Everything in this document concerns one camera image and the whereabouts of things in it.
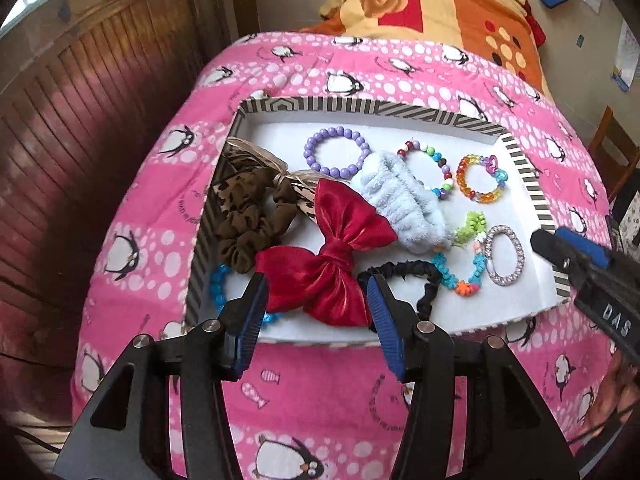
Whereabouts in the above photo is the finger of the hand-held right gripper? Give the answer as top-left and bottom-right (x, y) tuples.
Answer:
(530, 230), (640, 356)
(556, 226), (640, 281)

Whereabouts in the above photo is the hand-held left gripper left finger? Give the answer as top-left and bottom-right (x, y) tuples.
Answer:
(52, 271), (271, 480)

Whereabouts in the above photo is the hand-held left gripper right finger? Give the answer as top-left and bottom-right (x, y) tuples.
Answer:
(365, 275), (581, 480)

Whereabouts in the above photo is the striped rim white tray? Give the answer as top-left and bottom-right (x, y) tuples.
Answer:
(182, 96), (571, 348)

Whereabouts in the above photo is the red satin bow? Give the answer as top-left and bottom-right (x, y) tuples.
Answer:
(255, 178), (399, 328)

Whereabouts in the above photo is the brown scrunchie with beige bow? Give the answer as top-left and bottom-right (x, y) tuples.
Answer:
(212, 136), (326, 275)

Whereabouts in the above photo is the light blue fluffy scrunchie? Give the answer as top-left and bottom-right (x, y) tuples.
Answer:
(348, 150), (453, 255)

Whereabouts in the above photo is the person's right hand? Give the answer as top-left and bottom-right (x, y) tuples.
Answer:
(582, 360), (640, 441)

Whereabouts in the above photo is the black scrunchie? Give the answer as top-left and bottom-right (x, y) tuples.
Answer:
(357, 261), (443, 321)

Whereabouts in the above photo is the pink penguin print blanket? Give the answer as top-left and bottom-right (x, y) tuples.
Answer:
(70, 31), (623, 480)

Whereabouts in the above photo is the wooden chair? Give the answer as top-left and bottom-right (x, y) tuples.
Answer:
(587, 106), (640, 201)

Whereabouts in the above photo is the brown wooden door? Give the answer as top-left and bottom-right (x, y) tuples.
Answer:
(0, 0), (236, 361)

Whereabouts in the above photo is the orange red patterned blanket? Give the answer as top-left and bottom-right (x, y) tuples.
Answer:
(300, 0), (553, 101)

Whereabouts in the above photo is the blue bead bracelet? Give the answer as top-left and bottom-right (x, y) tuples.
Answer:
(209, 264), (283, 326)

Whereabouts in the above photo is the silver rhinestone oval bracelet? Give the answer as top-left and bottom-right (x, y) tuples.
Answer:
(482, 225), (526, 287)

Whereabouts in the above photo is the teal orange charm bracelet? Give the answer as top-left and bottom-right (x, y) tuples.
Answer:
(431, 232), (488, 297)

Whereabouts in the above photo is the rainbow clear bead bracelet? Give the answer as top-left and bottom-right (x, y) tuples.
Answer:
(457, 154), (508, 205)

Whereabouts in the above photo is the green spiral hair tie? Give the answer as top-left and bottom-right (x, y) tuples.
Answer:
(454, 211), (487, 248)

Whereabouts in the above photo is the multicolour round bead bracelet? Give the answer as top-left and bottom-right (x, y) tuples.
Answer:
(396, 141), (455, 198)

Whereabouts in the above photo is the purple bead bracelet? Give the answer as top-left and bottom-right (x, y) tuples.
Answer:
(303, 126), (372, 178)

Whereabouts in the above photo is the wall calendar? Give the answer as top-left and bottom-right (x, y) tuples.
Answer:
(610, 22), (638, 92)

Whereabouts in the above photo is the black cable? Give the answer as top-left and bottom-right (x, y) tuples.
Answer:
(10, 425), (66, 456)

